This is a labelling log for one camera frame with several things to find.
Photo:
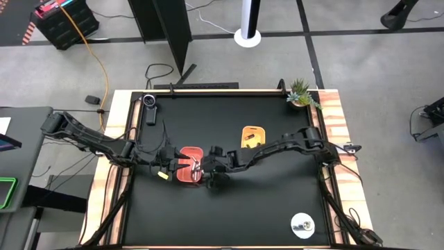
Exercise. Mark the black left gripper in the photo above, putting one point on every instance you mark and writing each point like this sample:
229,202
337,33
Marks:
164,165

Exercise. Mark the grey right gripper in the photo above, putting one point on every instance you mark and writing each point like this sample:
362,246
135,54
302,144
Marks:
218,165

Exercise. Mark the silver AA battery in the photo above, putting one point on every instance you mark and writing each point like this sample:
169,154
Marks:
197,173
193,162

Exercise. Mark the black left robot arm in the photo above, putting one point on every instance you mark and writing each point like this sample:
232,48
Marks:
86,137

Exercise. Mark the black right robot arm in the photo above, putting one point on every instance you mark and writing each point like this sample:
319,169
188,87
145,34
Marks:
277,147

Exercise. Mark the orange plastic bin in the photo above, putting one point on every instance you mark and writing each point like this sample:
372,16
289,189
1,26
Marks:
185,173

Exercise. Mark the yellow tag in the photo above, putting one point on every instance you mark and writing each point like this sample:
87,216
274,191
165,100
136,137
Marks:
163,175

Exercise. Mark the yellow plastic bin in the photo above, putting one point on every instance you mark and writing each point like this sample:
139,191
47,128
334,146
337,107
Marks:
258,132

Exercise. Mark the black power adapter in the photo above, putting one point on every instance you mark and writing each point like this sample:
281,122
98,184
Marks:
92,100

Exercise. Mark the chrome cylinder on round base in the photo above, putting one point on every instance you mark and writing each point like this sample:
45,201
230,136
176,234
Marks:
302,225

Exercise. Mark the potted succulent plant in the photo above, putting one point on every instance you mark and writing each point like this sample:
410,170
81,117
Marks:
300,97

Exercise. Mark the black partition panel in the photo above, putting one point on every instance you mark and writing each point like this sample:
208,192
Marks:
166,27

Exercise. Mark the white pole with round base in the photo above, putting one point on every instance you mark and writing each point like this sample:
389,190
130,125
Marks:
248,36

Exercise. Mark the grey desk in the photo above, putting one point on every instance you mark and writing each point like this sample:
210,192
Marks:
24,146

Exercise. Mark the green-edged tablet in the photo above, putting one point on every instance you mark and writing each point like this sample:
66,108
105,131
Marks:
12,192

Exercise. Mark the black crate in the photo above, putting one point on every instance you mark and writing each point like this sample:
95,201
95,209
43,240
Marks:
66,24

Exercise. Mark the black stand foot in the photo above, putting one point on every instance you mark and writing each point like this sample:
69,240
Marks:
399,15

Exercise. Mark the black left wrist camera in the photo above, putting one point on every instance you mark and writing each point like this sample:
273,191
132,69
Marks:
168,151

